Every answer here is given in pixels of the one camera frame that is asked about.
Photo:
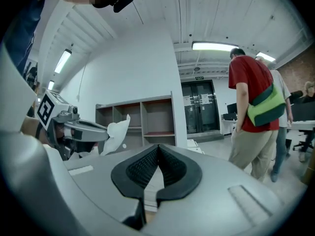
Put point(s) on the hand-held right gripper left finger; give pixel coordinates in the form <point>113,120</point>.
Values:
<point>98,181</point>

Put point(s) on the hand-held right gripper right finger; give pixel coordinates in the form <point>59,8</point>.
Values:
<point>209,205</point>

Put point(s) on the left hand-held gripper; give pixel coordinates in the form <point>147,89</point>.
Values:
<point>49,107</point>

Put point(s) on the white packet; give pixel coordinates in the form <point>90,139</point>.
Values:
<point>115,134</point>

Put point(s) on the green shoulder bag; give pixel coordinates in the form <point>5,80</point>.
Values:
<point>265,107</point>

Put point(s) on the person's left forearm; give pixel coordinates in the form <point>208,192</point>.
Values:
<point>30,126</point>

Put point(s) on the long ceiling light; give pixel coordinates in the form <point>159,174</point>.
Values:
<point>51,85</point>
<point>265,56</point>
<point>62,61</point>
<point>214,45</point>

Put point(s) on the grey wooden shelf hutch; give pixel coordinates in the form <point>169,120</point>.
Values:
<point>157,117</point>

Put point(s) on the white office desk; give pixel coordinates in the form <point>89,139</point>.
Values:
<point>229,125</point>

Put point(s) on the dark glass double door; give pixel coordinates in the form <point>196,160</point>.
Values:
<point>200,107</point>

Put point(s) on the black computer monitor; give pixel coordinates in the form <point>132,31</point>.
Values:
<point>232,108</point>

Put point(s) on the brown cardboard box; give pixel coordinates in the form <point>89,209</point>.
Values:
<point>309,171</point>

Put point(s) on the black office chair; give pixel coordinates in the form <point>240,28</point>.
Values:
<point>305,141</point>

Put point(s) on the person's navy clothing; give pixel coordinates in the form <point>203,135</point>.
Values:
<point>23,33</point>

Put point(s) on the green exit sign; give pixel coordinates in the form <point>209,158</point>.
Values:
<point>199,78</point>

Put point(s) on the black head camera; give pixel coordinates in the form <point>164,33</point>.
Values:
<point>123,1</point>

